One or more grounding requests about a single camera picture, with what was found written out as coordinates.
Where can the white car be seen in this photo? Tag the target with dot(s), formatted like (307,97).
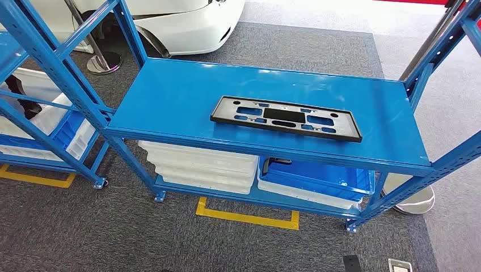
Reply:
(188,30)

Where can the blue plastic crate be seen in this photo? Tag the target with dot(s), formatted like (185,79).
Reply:
(319,176)
(69,129)

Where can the black plastic part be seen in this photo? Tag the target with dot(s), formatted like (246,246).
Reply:
(278,161)
(22,101)

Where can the red floor strip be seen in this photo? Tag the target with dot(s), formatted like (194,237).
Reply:
(413,1)

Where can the blue metal shelf rack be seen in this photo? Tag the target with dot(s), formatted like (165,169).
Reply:
(180,97)
(7,49)

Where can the metal floor socket plate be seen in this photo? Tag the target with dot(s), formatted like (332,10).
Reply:
(399,267)

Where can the black licence plate frame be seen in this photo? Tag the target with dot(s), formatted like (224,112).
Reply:
(346,128)

